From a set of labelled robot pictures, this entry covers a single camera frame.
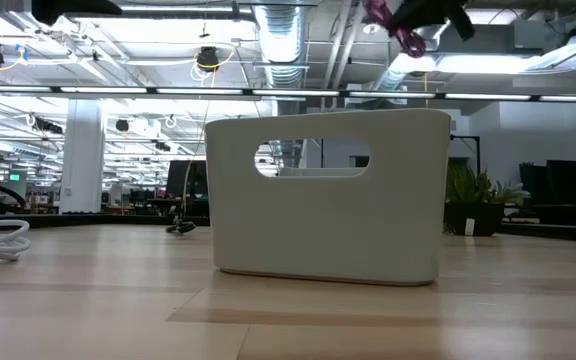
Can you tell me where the white plastic handled bin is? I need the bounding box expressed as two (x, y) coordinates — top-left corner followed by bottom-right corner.
(204, 108), (452, 287)

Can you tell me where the white building pillar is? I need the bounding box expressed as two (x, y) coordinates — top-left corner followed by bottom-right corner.
(59, 98), (107, 215)

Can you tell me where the silver ventilation duct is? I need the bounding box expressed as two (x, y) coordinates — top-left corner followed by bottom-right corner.
(252, 3), (312, 156)

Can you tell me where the potted green succulent plant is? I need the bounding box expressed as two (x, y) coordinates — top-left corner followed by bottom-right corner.
(442, 159), (532, 238)

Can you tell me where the black computer monitor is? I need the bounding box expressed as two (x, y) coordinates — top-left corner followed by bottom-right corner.
(165, 159), (209, 201)
(519, 159), (576, 206)

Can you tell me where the maroon USB-C cable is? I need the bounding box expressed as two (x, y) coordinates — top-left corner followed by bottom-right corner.
(362, 0), (428, 59)

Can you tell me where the black USB-C cable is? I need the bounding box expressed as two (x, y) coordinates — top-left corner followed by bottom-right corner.
(165, 214), (197, 236)

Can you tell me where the long LED light bar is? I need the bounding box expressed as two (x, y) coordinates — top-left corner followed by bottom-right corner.
(0, 83), (576, 104)

